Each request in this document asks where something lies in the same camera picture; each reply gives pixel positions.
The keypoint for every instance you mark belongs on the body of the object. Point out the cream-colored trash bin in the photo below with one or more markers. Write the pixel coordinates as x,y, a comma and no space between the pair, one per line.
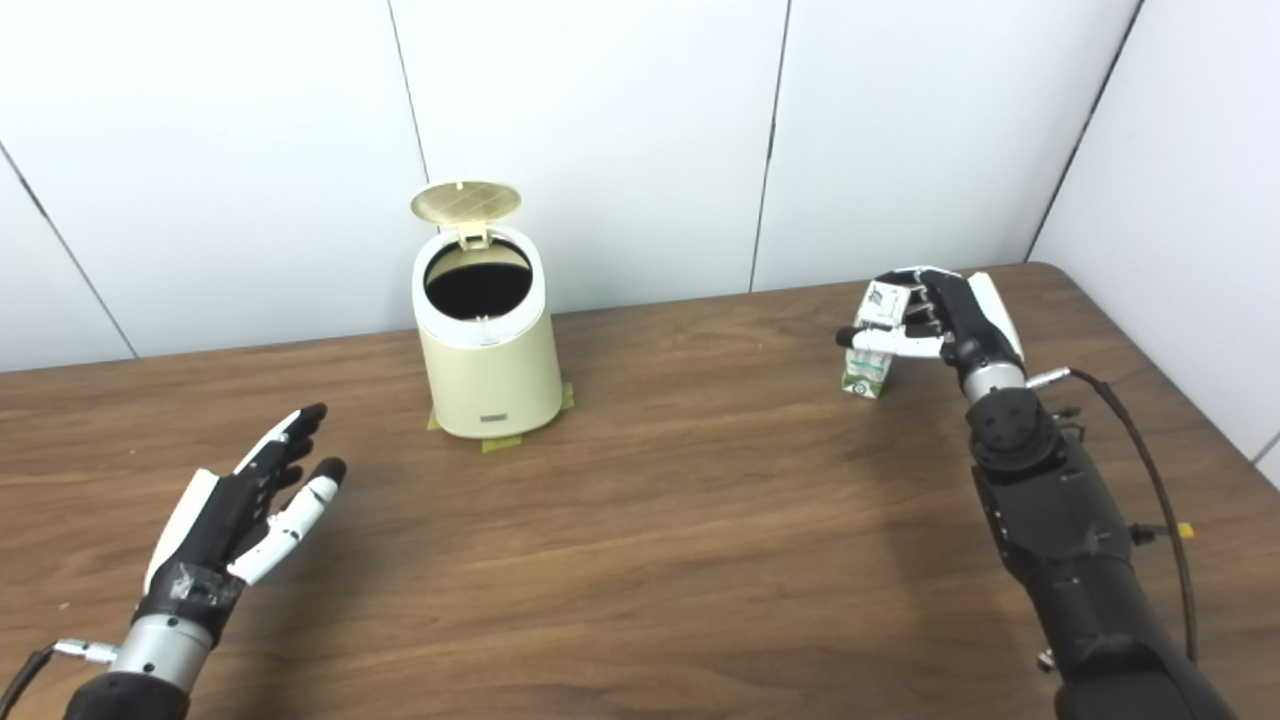
490,375

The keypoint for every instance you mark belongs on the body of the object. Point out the white green milk carton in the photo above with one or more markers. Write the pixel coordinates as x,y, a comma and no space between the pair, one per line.
866,375

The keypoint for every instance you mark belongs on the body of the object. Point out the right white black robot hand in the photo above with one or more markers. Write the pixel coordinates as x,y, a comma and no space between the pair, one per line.
970,320

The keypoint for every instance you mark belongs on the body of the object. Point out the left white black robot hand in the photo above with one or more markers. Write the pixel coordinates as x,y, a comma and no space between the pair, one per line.
215,530

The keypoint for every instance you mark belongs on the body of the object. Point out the round cream bin lid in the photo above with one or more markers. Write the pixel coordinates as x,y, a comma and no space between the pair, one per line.
466,202

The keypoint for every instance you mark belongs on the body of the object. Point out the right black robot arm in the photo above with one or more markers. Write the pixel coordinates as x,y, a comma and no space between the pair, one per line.
1070,540

